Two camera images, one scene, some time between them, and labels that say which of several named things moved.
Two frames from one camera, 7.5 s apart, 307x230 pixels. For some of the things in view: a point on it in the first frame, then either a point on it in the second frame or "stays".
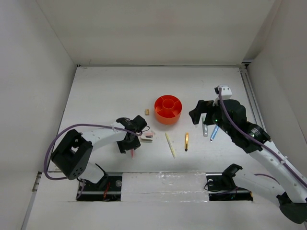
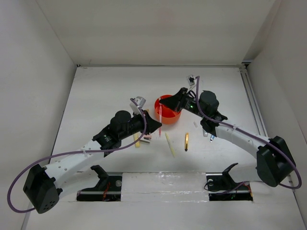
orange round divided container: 168,109 stays
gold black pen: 186,141 stays
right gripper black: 202,107 -> 176,101
